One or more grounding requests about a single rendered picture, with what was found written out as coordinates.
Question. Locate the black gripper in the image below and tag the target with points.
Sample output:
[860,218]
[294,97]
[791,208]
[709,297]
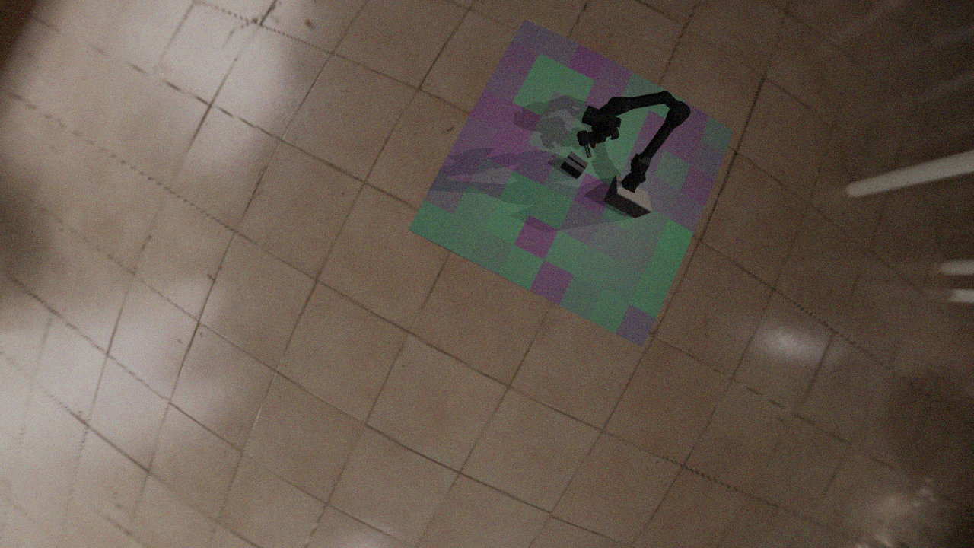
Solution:
[596,136]

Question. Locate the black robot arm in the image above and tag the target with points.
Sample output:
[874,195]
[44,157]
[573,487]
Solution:
[606,118]

